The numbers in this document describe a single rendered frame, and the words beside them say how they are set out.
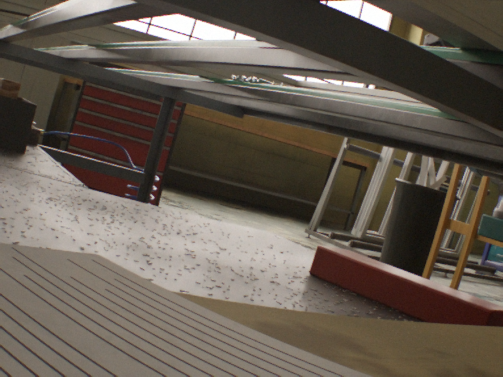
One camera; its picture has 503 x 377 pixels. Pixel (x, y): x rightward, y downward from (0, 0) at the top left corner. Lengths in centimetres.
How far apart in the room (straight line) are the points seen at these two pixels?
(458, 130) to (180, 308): 82
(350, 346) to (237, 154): 920
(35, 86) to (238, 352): 793
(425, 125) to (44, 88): 722
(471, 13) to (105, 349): 42
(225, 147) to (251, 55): 852
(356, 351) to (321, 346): 2
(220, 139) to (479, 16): 892
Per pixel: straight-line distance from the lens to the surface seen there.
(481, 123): 56
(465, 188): 811
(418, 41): 1057
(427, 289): 84
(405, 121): 125
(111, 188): 476
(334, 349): 39
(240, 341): 34
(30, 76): 820
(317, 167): 1017
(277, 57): 93
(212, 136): 942
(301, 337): 40
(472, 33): 59
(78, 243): 73
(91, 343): 27
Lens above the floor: 73
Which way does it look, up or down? 1 degrees down
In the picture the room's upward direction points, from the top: 16 degrees clockwise
